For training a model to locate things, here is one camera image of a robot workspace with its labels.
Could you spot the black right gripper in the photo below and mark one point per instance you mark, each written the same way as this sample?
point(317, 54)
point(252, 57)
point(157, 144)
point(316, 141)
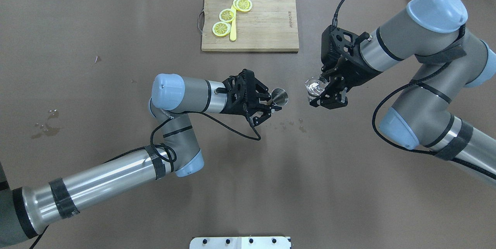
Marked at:
point(357, 70)

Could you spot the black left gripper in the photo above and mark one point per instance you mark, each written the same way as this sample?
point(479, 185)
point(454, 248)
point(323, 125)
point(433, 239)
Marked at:
point(237, 106)

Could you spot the clear glass shaker cup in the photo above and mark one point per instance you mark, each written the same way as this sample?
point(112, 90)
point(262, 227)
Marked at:
point(315, 86)

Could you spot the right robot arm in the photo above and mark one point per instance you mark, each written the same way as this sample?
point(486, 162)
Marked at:
point(414, 117)

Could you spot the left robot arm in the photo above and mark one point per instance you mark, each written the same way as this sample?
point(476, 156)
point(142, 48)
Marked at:
point(172, 148)

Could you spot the spilled droplets table centre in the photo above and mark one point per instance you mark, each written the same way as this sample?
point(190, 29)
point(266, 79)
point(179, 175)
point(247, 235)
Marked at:
point(297, 124)

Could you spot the yellow plastic knife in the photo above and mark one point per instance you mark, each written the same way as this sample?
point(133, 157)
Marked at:
point(233, 32)

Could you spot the wooden cutting board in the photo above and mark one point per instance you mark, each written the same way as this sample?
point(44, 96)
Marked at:
point(270, 26)

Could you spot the lemon slice bottom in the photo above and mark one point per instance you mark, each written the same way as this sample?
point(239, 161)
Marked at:
point(221, 29)

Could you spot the lemon slice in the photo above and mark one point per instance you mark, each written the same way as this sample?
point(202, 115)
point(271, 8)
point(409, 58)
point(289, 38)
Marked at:
point(243, 5)
point(227, 15)
point(221, 29)

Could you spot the lemon slice middle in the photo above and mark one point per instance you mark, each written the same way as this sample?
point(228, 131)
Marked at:
point(227, 15)

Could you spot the lemon slice top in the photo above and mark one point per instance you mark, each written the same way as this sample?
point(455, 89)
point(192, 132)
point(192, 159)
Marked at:
point(243, 5)

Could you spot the spilled liquid puddle left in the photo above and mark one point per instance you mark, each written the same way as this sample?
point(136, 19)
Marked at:
point(49, 127)

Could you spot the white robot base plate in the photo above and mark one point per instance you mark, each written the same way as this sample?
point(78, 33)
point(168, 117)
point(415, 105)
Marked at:
point(245, 242)

